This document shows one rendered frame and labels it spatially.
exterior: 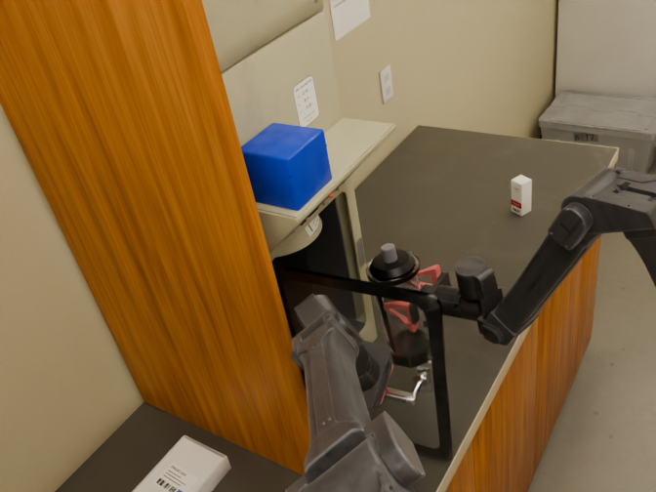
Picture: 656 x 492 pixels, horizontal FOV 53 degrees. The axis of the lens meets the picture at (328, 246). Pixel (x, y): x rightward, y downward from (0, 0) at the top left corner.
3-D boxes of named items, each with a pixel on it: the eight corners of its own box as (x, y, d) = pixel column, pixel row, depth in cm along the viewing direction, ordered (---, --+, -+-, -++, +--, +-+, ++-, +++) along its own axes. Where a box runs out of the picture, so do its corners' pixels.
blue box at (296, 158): (247, 201, 104) (233, 150, 99) (283, 170, 111) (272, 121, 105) (299, 212, 99) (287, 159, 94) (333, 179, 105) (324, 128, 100)
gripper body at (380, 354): (336, 402, 102) (319, 389, 96) (357, 342, 106) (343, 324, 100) (374, 413, 99) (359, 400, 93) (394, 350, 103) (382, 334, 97)
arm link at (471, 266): (500, 348, 116) (532, 320, 119) (491, 299, 110) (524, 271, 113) (451, 320, 125) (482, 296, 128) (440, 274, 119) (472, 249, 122)
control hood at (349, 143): (252, 256, 109) (237, 206, 104) (350, 162, 130) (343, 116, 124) (308, 271, 103) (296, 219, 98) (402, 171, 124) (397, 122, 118)
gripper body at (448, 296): (416, 300, 125) (452, 307, 121) (439, 269, 131) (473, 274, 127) (422, 326, 128) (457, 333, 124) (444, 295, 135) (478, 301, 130)
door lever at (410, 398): (377, 374, 114) (374, 363, 112) (429, 387, 109) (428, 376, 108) (364, 396, 110) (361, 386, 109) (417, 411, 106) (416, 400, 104)
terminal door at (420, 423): (308, 418, 134) (266, 263, 111) (454, 462, 120) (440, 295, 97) (307, 421, 133) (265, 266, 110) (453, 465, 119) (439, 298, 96)
